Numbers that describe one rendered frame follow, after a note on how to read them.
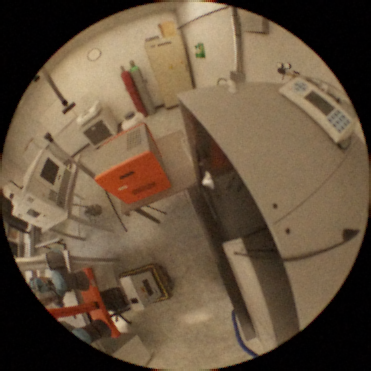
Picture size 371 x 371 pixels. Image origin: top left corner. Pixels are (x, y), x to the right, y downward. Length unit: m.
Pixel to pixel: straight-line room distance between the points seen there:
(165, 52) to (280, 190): 3.25
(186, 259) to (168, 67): 3.60
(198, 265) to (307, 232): 1.48
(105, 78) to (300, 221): 3.75
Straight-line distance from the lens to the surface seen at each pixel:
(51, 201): 1.46
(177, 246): 1.63
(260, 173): 0.18
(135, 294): 1.12
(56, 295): 1.04
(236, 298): 0.94
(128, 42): 3.64
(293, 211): 0.18
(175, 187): 1.01
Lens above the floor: 1.58
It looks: 60 degrees down
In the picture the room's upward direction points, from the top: 21 degrees counter-clockwise
